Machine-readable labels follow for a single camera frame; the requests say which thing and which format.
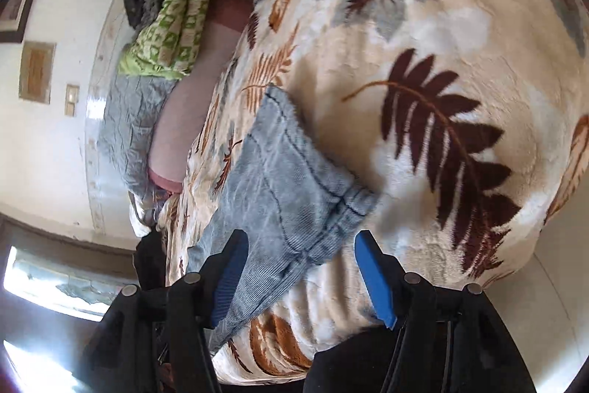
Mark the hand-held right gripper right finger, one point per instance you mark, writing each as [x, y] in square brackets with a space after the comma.
[375, 282]

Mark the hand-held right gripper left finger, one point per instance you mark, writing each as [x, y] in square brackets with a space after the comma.
[230, 278]

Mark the blue denim pants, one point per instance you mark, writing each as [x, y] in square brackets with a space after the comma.
[285, 190]

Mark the black jacket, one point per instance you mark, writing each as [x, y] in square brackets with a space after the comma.
[149, 259]

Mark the pink padded headboard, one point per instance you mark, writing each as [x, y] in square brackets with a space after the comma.
[184, 121]

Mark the grey quilted pillow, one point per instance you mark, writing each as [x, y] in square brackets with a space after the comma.
[129, 121]

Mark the leaf print fleece blanket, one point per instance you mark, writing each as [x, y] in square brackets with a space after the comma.
[460, 52]

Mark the green patterned cloth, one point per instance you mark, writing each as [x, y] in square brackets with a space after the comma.
[177, 6]

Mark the small wall switch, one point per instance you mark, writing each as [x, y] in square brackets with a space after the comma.
[71, 100]

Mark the brown wall panel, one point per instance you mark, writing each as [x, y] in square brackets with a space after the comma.
[37, 73]

